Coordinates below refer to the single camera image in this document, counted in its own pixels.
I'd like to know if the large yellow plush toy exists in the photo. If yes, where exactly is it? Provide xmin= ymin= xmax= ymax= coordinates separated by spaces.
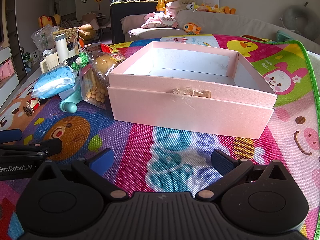
xmin=37 ymin=14 xmax=62 ymax=28

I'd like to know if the beige sofa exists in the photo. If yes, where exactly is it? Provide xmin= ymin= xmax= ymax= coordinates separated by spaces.
xmin=121 ymin=9 xmax=320 ymax=55

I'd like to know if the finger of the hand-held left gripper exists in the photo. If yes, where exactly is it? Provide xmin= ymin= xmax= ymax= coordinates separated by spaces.
xmin=0 ymin=128 xmax=23 ymax=143
xmin=0 ymin=137 xmax=63 ymax=157

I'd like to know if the red and white toy figure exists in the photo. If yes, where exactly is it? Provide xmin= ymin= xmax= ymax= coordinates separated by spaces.
xmin=23 ymin=97 xmax=42 ymax=117

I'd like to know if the pink cardboard box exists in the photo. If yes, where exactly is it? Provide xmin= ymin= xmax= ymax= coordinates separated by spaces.
xmin=107 ymin=41 xmax=278 ymax=140

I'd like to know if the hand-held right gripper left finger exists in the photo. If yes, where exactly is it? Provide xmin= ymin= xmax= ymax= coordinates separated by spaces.
xmin=30 ymin=148 xmax=129 ymax=202

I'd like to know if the black fish tank stand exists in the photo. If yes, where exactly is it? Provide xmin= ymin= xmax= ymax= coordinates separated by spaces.
xmin=111 ymin=2 xmax=163 ymax=44

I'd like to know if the red snack packet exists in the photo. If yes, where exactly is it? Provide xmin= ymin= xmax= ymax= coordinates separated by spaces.
xmin=101 ymin=43 xmax=125 ymax=61

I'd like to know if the white bottle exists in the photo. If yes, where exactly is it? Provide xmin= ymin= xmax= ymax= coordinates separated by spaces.
xmin=55 ymin=33 xmax=70 ymax=65

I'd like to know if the beige pillow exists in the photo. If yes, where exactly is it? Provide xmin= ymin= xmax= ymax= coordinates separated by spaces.
xmin=165 ymin=0 xmax=197 ymax=12

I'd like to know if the woven storage basket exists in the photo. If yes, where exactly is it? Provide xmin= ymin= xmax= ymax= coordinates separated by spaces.
xmin=52 ymin=27 xmax=80 ymax=53

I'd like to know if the white television cabinet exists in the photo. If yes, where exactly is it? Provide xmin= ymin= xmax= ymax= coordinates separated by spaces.
xmin=0 ymin=46 xmax=21 ymax=108

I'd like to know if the orange fish plush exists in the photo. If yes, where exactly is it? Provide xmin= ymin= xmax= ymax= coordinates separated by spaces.
xmin=183 ymin=22 xmax=202 ymax=35

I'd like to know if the white shopping bag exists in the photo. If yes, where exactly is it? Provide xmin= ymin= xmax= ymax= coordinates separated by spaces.
xmin=29 ymin=50 xmax=42 ymax=67

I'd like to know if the green crochet toy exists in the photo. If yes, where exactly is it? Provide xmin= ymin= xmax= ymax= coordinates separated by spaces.
xmin=62 ymin=52 xmax=90 ymax=71

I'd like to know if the cream mug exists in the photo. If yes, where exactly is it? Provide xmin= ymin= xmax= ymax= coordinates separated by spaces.
xmin=39 ymin=52 xmax=61 ymax=74

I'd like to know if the orange and yellow duck plush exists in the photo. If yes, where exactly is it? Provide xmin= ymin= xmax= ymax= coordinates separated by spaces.
xmin=197 ymin=3 xmax=237 ymax=15

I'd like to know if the grey neck pillow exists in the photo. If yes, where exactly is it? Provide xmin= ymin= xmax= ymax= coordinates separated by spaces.
xmin=282 ymin=2 xmax=317 ymax=33

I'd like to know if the clear biscuit bag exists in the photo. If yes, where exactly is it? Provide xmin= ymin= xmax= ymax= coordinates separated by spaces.
xmin=79 ymin=51 xmax=125 ymax=110

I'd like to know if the black television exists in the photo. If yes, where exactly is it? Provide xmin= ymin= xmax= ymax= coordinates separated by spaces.
xmin=0 ymin=0 xmax=5 ymax=43

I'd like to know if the pink and teal toy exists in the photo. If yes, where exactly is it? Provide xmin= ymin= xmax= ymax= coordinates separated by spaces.
xmin=59 ymin=85 xmax=83 ymax=113

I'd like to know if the brown plush toy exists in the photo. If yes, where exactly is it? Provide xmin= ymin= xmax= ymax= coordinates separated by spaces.
xmin=77 ymin=24 xmax=96 ymax=41

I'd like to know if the dining chair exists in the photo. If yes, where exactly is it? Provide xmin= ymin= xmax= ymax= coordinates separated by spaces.
xmin=81 ymin=14 xmax=97 ymax=32

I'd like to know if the pink patterned cloth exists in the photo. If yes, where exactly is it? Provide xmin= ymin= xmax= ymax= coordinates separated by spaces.
xmin=141 ymin=12 xmax=179 ymax=29

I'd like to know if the pink paper bag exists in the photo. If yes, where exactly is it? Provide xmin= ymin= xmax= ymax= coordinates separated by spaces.
xmin=0 ymin=59 xmax=16 ymax=79

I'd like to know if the clear plastic bag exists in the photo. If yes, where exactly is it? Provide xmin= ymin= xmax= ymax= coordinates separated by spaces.
xmin=31 ymin=25 xmax=60 ymax=53

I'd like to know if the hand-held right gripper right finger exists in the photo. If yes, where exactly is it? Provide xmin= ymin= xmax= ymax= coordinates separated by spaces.
xmin=195 ymin=149 xmax=295 ymax=202

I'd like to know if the blue packet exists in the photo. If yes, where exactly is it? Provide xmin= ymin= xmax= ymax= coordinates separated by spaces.
xmin=31 ymin=65 xmax=79 ymax=99

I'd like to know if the teal cloth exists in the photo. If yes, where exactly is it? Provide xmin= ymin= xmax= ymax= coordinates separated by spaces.
xmin=276 ymin=30 xmax=296 ymax=42

